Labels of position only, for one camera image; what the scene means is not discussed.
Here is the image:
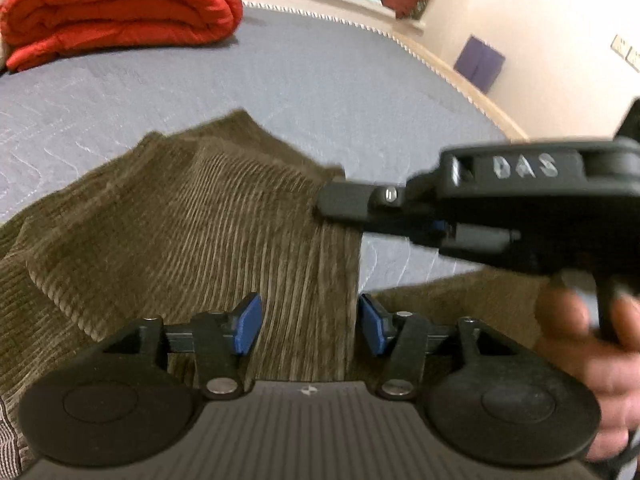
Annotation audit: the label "red folded quilt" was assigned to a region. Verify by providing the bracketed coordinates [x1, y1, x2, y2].
[0, 0, 244, 72]

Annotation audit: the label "olive corduroy pants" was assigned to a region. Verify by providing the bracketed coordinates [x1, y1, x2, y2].
[0, 107, 558, 467]

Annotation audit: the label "purple wall pad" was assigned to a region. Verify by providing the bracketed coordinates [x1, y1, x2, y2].
[453, 35, 506, 95]

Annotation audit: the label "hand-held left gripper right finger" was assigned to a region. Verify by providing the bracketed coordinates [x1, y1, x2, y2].
[357, 292, 519, 402]

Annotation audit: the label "person's right hand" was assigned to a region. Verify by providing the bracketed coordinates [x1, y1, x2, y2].
[534, 271, 640, 462]

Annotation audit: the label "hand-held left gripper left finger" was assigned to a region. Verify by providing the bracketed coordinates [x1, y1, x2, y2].
[102, 292, 264, 402]

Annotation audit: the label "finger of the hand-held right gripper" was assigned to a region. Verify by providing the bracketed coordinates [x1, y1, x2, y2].
[316, 180, 416, 223]
[362, 215, 453, 249]

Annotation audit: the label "wall switch plate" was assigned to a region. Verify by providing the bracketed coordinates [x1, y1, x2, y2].
[611, 34, 640, 73]

